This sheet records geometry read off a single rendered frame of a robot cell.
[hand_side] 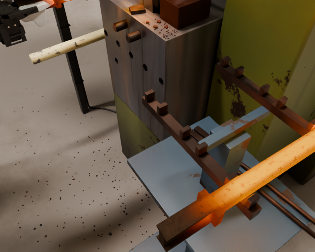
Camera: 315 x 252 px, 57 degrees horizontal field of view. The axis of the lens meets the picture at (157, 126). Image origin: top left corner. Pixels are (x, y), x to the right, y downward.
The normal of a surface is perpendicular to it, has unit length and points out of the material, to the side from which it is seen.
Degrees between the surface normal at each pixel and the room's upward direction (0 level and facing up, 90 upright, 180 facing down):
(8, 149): 0
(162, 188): 0
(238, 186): 0
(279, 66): 90
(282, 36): 90
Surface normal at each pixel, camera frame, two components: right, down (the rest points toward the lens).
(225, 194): 0.00, -0.66
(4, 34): 0.59, 0.60
